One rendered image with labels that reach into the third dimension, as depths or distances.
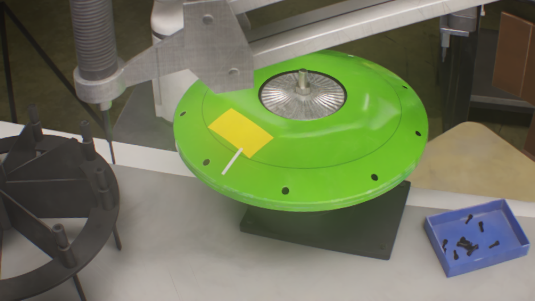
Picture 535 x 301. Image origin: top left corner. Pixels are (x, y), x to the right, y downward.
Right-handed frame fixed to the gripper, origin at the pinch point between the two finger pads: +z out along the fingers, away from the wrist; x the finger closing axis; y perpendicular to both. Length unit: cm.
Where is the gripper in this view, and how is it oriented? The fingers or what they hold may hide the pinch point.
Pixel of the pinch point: (442, 52)
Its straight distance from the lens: 114.2
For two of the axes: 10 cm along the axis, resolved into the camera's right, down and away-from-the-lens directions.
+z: 0.1, 8.0, 6.0
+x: 1.6, -6.0, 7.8
